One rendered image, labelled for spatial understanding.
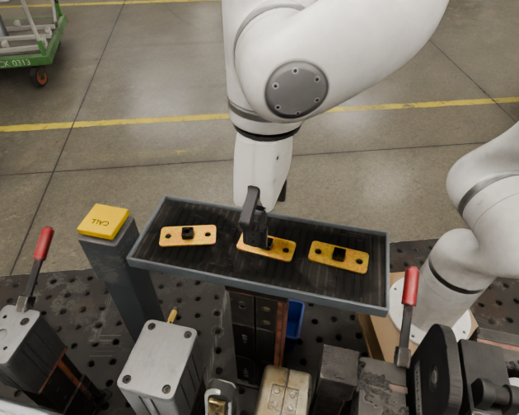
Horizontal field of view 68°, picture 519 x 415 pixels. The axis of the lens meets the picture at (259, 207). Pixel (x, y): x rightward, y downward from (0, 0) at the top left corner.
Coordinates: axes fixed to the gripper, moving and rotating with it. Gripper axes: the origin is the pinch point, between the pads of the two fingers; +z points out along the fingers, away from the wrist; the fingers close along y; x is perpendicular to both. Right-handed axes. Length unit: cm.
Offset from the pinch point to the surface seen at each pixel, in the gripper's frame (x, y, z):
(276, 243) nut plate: 1.5, -0.8, 6.3
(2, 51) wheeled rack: -282, -196, 93
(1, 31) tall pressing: -302, -220, 88
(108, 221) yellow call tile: -25.1, 2.8, 6.6
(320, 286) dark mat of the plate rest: 9.3, 4.5, 6.6
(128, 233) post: -22.9, 1.9, 9.5
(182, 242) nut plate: -12.0, 3.3, 6.3
